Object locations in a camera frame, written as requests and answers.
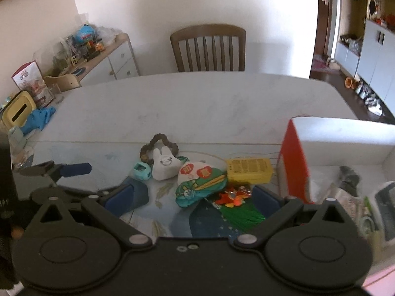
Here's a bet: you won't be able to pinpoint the small teal gadget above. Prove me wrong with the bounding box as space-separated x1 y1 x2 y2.
133 162 152 180

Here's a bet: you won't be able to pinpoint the white tape roll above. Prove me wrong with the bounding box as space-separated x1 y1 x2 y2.
358 215 376 235

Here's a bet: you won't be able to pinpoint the white plush toy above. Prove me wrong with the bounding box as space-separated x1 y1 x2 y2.
152 147 183 181

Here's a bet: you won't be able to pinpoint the blue gloves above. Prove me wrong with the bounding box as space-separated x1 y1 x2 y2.
21 106 58 132

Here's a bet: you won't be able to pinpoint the white plastic bag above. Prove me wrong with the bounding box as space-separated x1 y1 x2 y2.
96 25 120 46

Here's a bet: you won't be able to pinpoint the dark grey cloth item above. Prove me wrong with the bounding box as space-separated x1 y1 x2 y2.
339 166 361 197

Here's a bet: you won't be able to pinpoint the blue globe toy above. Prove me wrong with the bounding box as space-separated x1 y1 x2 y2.
75 24 97 43

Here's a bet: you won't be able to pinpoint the wooden slat-back chair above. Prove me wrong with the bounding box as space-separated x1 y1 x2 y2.
170 24 246 73

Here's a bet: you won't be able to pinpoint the brown scrunchie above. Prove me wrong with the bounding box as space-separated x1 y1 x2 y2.
139 133 179 164

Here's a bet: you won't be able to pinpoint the grey plastic bag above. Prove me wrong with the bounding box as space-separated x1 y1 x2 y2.
341 35 363 55

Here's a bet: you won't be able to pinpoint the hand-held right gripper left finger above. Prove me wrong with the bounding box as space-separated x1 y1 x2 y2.
27 180 154 249

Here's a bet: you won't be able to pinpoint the person's left hand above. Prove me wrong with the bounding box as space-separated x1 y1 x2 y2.
0 217 23 289

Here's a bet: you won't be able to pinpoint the drinking glass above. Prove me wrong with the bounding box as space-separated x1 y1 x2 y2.
49 83 65 104

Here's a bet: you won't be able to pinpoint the yellow tissue box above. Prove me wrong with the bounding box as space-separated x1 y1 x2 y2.
1 90 35 128

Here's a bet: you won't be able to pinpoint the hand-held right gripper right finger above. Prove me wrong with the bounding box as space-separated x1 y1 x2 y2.
233 184 362 249

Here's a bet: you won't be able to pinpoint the row of shoes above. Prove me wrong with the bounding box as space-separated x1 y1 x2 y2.
356 82 384 115

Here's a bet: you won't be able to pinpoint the small wooden rack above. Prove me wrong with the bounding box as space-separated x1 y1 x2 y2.
44 72 82 92

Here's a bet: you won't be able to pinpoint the brown entrance door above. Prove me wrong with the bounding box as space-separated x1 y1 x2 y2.
317 0 335 57

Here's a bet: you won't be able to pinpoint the patterned doormat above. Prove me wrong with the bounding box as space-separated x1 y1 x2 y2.
310 60 329 73

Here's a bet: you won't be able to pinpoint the white wooden wall cabinet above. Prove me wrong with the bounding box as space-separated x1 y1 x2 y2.
335 0 395 112

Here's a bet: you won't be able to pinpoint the red printed box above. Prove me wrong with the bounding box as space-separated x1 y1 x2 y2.
12 60 54 108

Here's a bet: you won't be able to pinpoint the white wooden sideboard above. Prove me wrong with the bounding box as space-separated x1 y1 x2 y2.
45 32 139 89

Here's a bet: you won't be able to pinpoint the clear glass jar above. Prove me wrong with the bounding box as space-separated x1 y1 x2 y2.
8 126 30 168

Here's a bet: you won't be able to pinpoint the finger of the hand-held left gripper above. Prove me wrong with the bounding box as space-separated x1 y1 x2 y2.
14 161 92 186
30 186 105 205

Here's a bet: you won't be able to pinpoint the orange ornament with green tassel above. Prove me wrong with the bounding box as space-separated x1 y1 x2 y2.
214 185 266 234

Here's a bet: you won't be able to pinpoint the green printed pouch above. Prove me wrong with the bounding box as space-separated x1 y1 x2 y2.
175 162 228 209

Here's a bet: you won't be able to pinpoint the red cardboard box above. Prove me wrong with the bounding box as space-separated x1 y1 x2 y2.
276 116 395 287

